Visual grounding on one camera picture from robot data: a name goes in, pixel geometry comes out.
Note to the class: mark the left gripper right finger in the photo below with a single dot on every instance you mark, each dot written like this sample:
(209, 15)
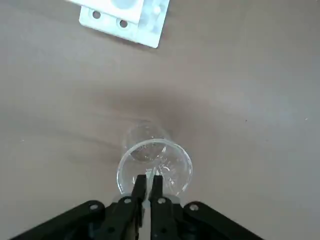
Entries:
(170, 220)

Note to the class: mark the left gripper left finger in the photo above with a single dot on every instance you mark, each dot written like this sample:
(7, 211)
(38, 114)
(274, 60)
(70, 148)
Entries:
(112, 220)

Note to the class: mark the glass stirring rod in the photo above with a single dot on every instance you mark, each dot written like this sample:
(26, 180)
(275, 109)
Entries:
(147, 203)

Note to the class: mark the large glass beaker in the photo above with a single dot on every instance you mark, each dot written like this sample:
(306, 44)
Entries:
(175, 175)

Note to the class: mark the white test tube rack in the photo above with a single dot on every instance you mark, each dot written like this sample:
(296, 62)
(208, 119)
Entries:
(150, 30)

